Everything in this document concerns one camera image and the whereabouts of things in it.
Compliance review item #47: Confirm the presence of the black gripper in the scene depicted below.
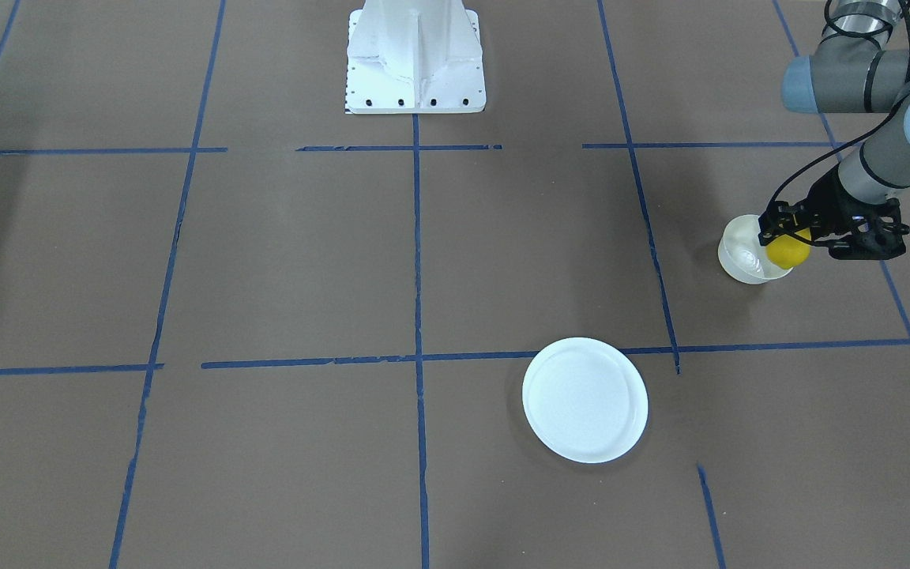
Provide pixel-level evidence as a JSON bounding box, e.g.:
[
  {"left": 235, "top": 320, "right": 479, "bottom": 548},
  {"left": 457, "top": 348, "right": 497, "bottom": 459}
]
[{"left": 758, "top": 167, "right": 875, "bottom": 247}]

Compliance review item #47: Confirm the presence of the yellow lemon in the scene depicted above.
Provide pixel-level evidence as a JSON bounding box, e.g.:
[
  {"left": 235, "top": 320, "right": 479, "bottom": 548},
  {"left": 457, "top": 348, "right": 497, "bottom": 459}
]
[{"left": 765, "top": 229, "right": 812, "bottom": 270}]

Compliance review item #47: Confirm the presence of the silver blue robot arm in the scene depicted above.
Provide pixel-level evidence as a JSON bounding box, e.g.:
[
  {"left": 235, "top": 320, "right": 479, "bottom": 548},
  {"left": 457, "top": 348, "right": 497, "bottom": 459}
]
[{"left": 758, "top": 1, "right": 910, "bottom": 260}]

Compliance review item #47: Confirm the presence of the white bowl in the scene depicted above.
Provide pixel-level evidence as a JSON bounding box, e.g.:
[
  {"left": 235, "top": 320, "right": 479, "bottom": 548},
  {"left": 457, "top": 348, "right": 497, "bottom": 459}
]
[{"left": 717, "top": 215, "right": 793, "bottom": 285}]

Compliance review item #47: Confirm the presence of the white plate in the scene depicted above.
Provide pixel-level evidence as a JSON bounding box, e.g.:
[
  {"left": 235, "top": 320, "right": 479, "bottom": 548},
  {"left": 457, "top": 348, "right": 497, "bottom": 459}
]
[{"left": 521, "top": 337, "right": 649, "bottom": 465}]

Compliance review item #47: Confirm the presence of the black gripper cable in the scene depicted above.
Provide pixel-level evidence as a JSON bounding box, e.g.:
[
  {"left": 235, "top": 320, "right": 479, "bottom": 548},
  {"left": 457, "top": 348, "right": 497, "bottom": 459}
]
[{"left": 767, "top": 0, "right": 910, "bottom": 208}]

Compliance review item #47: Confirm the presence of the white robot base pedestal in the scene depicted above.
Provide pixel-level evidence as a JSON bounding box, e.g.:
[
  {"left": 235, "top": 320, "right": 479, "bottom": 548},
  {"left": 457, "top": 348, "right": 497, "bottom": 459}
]
[{"left": 344, "top": 1, "right": 487, "bottom": 115}]

